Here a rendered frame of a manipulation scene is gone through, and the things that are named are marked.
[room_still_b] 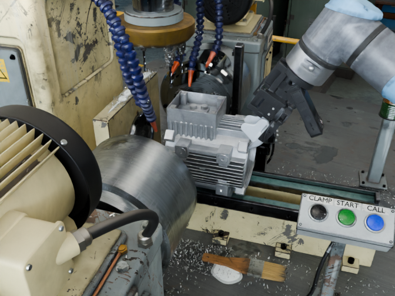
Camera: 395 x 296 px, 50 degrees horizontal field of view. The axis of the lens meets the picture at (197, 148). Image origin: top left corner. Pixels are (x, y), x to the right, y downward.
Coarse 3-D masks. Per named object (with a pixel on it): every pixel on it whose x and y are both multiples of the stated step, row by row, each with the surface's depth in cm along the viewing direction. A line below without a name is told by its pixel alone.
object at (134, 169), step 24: (120, 144) 81; (144, 144) 82; (120, 168) 75; (144, 168) 76; (168, 168) 80; (120, 192) 71; (144, 192) 72; (168, 192) 77; (192, 192) 85; (168, 216) 74; (168, 240) 74; (168, 264) 77
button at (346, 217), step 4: (340, 212) 78; (344, 212) 78; (348, 212) 78; (352, 212) 78; (340, 216) 78; (344, 216) 78; (348, 216) 78; (352, 216) 78; (340, 220) 78; (344, 220) 77; (348, 220) 77; (352, 220) 77; (344, 224) 77; (348, 224) 77
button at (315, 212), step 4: (316, 204) 80; (312, 208) 79; (316, 208) 79; (320, 208) 79; (324, 208) 79; (312, 212) 79; (316, 212) 79; (320, 212) 79; (324, 212) 79; (312, 216) 79; (316, 216) 78; (320, 216) 78; (324, 216) 78
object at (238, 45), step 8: (240, 48) 104; (240, 56) 105; (240, 64) 106; (240, 72) 107; (240, 80) 109; (240, 88) 111; (232, 96) 111; (240, 96) 113; (232, 104) 112; (240, 104) 114; (232, 112) 114
